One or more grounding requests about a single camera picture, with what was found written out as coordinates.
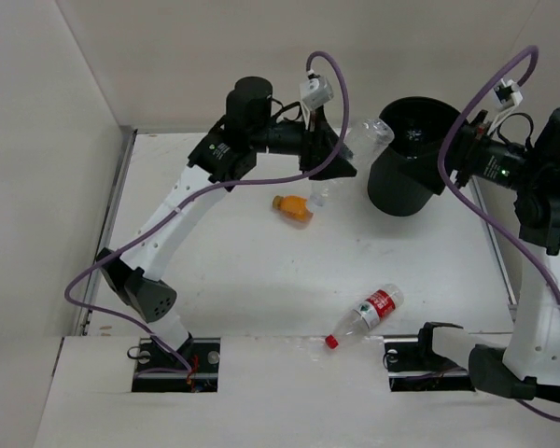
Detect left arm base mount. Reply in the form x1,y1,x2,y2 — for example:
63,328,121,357
127,338,221,393

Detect orange juice bottle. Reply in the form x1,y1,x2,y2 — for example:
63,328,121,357
272,195,314,229

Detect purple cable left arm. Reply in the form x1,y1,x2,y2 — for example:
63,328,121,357
63,51,351,374

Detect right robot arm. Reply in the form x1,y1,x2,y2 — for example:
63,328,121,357
391,98,560,403

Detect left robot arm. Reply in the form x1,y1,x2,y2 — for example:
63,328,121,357
97,71,357,372

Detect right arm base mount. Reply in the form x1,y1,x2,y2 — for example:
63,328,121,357
383,335,475,393

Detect red label water bottle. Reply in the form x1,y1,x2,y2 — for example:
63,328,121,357
325,284,404,350

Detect aluminium table edge rail right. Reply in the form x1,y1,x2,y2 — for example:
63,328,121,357
469,177,518,322

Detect aluminium table edge rail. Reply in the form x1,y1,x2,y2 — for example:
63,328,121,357
72,125,137,337
469,177,518,322

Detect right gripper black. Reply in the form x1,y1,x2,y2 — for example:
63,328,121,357
398,110,551,196

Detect black ribbed plastic bin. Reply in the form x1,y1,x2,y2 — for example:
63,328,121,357
367,96,459,217

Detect clear crushed plastic bottle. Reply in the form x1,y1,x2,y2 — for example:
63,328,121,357
306,118,395,213

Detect aluminium table edge rail left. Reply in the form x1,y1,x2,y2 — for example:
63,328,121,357
72,125,137,337

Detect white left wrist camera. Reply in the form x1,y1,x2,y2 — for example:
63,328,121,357
299,69,334,123

